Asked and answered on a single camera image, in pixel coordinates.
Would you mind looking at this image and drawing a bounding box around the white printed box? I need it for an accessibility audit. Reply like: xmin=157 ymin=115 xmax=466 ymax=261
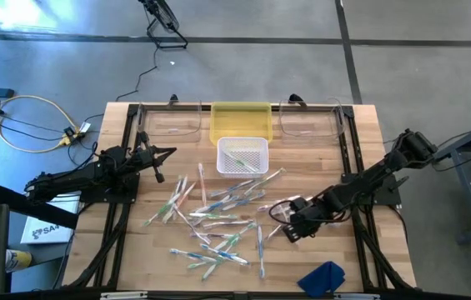
xmin=19 ymin=194 xmax=82 ymax=245

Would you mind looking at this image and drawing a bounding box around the white perforated plastic basket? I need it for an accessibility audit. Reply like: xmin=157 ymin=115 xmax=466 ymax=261
xmin=216 ymin=136 xmax=270 ymax=179

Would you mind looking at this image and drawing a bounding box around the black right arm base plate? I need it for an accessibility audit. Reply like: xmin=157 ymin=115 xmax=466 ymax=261
xmin=340 ymin=171 xmax=410 ymax=207

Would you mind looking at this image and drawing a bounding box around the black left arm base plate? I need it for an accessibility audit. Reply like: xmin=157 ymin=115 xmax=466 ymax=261
xmin=70 ymin=171 xmax=141 ymax=205

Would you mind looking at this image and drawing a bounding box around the yellow floor cable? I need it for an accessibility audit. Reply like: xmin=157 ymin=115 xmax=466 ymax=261
xmin=0 ymin=68 xmax=80 ymax=154

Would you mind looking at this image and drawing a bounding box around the silver bracket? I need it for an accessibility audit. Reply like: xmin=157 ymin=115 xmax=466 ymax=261
xmin=333 ymin=292 xmax=383 ymax=300
xmin=99 ymin=291 xmax=149 ymax=300

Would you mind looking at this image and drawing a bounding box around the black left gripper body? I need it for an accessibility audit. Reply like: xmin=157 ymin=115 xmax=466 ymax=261
xmin=128 ymin=146 xmax=156 ymax=168

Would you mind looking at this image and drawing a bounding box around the purple toothbrush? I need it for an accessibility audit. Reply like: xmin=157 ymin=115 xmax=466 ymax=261
xmin=188 ymin=231 xmax=237 ymax=240
xmin=265 ymin=223 xmax=285 ymax=242
xmin=201 ymin=218 xmax=256 ymax=230
xmin=173 ymin=204 xmax=213 ymax=246
xmin=257 ymin=194 xmax=303 ymax=213

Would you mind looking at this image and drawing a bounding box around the grey desk frame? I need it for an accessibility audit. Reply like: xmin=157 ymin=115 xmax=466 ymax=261
xmin=433 ymin=114 xmax=471 ymax=246

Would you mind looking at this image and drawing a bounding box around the yellow and white can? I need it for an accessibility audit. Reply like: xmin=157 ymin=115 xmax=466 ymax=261
xmin=4 ymin=248 xmax=33 ymax=274

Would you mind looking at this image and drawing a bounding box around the black floor cable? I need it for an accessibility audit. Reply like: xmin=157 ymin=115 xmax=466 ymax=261
xmin=0 ymin=110 xmax=107 ymax=176

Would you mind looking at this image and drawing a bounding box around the black diagonal beam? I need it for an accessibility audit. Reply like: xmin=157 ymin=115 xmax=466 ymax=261
xmin=0 ymin=182 xmax=80 ymax=230

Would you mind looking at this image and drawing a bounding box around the blue cloth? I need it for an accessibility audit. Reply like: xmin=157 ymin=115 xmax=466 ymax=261
xmin=296 ymin=260 xmax=347 ymax=298

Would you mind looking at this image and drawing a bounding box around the clear plastic bin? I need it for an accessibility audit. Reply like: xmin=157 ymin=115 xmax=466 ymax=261
xmin=278 ymin=98 xmax=347 ymax=141
xmin=136 ymin=99 xmax=203 ymax=138

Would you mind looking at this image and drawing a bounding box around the blue toothbrush in clear wrap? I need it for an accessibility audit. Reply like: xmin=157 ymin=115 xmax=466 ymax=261
xmin=221 ymin=189 xmax=267 ymax=212
xmin=198 ymin=242 xmax=252 ymax=267
xmin=193 ymin=195 xmax=237 ymax=215
xmin=256 ymin=223 xmax=267 ymax=280
xmin=208 ymin=178 xmax=256 ymax=198
xmin=168 ymin=247 xmax=218 ymax=264

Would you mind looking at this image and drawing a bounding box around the yellow translucent plastic bin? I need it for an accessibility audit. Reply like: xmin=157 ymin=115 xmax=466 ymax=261
xmin=208 ymin=101 xmax=274 ymax=147

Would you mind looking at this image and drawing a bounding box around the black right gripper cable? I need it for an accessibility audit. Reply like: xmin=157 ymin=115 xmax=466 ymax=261
xmin=267 ymin=198 xmax=299 ymax=227

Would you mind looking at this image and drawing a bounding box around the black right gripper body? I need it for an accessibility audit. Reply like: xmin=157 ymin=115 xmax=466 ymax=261
xmin=297 ymin=202 xmax=331 ymax=230

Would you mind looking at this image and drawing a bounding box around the black stand cable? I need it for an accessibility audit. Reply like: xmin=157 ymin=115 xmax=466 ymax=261
xmin=114 ymin=46 xmax=159 ymax=103

